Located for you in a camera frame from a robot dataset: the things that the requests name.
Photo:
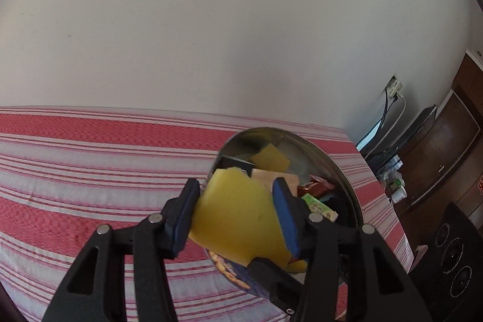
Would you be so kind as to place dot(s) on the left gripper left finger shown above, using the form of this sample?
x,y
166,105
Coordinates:
x,y
93,289

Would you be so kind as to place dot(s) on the white paper cup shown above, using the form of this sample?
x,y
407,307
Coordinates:
x,y
399,195

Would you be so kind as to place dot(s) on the small yellow sponge piece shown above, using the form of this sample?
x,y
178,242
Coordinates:
x,y
236,219

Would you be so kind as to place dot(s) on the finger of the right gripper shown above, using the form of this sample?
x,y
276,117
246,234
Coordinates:
x,y
271,280

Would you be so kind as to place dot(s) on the brown wooden cabinet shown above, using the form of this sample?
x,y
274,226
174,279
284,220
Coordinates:
x,y
439,146

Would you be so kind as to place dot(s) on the wall power socket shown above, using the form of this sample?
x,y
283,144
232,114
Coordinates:
x,y
393,87

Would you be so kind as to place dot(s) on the large yellow green sponge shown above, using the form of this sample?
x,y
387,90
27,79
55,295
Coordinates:
x,y
296,266

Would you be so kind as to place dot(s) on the blue round cookie tin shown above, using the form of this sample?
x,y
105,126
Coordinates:
x,y
306,159

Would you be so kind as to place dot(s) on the red striped tablecloth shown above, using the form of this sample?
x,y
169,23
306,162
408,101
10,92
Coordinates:
x,y
64,171

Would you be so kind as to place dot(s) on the black box with badge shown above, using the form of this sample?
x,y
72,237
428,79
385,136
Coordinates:
x,y
226,162

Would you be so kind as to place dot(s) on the black induction cooktop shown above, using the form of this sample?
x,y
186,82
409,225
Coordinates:
x,y
449,275

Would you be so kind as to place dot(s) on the green tissue pack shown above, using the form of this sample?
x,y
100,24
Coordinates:
x,y
316,206

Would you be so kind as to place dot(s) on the dark red snack packet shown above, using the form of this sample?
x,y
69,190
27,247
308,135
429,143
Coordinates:
x,y
316,186

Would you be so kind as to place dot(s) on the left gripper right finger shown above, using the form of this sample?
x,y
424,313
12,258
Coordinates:
x,y
379,289

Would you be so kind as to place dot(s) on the beige snack packet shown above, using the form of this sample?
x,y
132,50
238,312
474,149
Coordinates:
x,y
268,177

